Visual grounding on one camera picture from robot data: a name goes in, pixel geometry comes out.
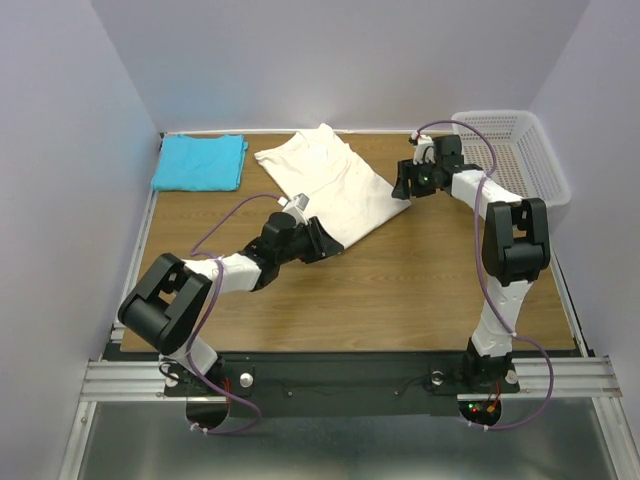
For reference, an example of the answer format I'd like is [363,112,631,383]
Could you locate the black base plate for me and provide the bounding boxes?
[160,351,519,425]

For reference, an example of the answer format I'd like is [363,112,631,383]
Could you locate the purple cable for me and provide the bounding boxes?
[184,193,291,437]
[412,119,554,432]

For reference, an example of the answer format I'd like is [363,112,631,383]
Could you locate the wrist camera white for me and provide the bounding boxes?
[277,194,309,224]
[409,132,434,165]

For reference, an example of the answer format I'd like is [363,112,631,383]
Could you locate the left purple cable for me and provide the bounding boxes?
[184,193,291,437]

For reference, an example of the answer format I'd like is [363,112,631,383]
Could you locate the white t shirt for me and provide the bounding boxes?
[255,123,411,248]

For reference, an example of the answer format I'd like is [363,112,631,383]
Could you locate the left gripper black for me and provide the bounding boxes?
[276,216,344,265]

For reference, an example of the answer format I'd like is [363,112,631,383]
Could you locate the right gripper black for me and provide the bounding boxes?
[390,155,442,199]

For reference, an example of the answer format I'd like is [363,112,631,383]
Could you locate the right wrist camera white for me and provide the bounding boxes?
[409,132,434,165]

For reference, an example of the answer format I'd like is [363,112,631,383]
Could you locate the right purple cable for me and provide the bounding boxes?
[412,119,554,432]

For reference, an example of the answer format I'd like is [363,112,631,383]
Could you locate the aluminium frame rail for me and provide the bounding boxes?
[79,134,624,401]

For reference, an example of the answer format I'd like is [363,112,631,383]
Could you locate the white plastic basket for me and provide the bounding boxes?
[452,110,571,208]

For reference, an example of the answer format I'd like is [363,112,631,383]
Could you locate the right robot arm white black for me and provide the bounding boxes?
[392,133,551,390]

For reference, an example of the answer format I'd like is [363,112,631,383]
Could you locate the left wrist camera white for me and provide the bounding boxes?
[277,194,309,224]

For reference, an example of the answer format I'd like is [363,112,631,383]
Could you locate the folded blue t shirt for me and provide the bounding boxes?
[151,134,248,192]

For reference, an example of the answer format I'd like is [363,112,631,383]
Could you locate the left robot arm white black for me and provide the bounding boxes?
[117,211,344,394]

